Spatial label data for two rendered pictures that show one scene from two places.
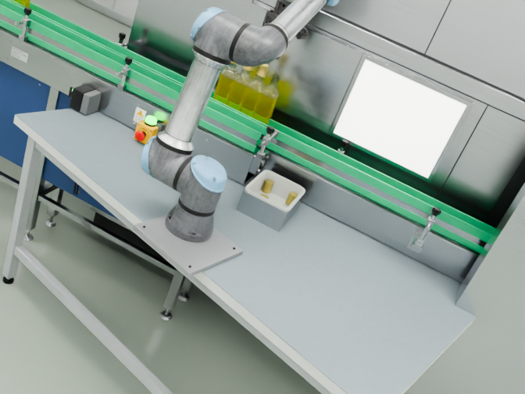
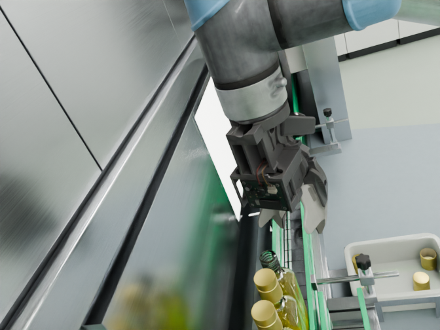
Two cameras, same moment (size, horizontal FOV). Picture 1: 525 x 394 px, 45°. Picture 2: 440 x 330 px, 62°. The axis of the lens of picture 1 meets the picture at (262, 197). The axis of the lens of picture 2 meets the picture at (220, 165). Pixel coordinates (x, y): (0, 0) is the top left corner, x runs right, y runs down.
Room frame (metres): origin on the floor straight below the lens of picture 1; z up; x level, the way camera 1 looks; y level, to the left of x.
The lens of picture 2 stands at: (2.24, 0.56, 1.60)
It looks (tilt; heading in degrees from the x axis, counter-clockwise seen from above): 30 degrees down; 279
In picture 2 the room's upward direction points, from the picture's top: 23 degrees counter-clockwise
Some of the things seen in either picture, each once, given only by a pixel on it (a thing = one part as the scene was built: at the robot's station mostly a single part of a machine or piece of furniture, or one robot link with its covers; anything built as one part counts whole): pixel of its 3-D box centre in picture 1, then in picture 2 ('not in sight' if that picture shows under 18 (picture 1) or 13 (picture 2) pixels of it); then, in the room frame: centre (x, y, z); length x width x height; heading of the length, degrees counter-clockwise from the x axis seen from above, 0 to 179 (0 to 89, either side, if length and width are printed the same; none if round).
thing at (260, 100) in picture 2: not in sight; (254, 92); (2.23, 0.17, 1.44); 0.08 x 0.08 x 0.05
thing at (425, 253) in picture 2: not in sight; (428, 259); (1.95, -0.06, 0.79); 0.04 x 0.04 x 0.04
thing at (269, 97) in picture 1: (262, 112); (289, 311); (2.29, 0.12, 0.99); 0.06 x 0.06 x 0.21; 78
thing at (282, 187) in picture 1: (272, 198); (398, 275); (2.03, -0.04, 0.80); 0.22 x 0.17 x 0.09; 169
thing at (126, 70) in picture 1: (121, 75); not in sight; (2.22, 0.66, 0.94); 0.07 x 0.04 x 0.13; 169
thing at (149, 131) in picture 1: (147, 132); not in sight; (2.17, 0.49, 0.79); 0.07 x 0.07 x 0.07; 79
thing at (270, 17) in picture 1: (282, 16); (268, 154); (2.24, 0.17, 1.36); 0.09 x 0.08 x 0.12; 57
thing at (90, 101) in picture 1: (85, 99); not in sight; (2.22, 0.77, 0.79); 0.08 x 0.08 x 0.08; 79
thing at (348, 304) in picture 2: (260, 162); (351, 310); (2.17, 0.06, 0.85); 0.09 x 0.04 x 0.07; 169
